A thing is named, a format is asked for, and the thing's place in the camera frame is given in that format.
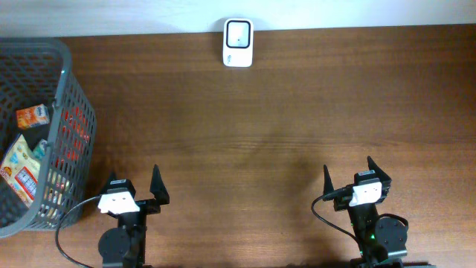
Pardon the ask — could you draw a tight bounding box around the yellow snack bag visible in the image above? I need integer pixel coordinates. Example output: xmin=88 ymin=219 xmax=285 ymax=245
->
xmin=1 ymin=134 xmax=41 ymax=208

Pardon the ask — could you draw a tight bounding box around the white barcode scanner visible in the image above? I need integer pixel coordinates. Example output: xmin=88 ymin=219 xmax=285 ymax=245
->
xmin=222 ymin=18 xmax=254 ymax=68

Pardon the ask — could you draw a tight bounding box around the left black cable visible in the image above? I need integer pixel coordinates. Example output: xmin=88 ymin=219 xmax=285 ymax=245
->
xmin=54 ymin=195 xmax=102 ymax=268

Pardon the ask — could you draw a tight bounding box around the green tissue pack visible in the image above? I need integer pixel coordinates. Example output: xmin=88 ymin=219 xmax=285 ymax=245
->
xmin=32 ymin=139 xmax=48 ymax=161

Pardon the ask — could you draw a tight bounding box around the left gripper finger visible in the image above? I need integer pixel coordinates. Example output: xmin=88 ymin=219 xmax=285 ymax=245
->
xmin=149 ymin=165 xmax=170 ymax=205
xmin=100 ymin=171 xmax=117 ymax=195

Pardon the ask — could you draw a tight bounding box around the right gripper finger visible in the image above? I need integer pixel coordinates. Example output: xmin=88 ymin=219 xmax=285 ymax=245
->
xmin=323 ymin=165 xmax=334 ymax=196
xmin=367 ymin=156 xmax=391 ymax=182

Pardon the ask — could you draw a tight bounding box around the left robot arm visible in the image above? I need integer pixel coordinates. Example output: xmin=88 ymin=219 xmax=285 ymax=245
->
xmin=97 ymin=165 xmax=170 ymax=267

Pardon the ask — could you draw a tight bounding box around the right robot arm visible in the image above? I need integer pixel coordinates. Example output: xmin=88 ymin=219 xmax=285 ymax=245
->
xmin=322 ymin=156 xmax=409 ymax=267

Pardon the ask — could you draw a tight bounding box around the red snack bag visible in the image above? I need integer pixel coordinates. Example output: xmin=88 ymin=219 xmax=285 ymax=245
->
xmin=55 ymin=106 xmax=90 ymax=168

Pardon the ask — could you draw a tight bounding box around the grey plastic mesh basket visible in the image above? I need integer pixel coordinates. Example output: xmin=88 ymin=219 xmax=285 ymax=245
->
xmin=1 ymin=38 xmax=97 ymax=237

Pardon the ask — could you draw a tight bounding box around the orange small carton box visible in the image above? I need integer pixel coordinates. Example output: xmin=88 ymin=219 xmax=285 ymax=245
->
xmin=16 ymin=104 xmax=50 ymax=130

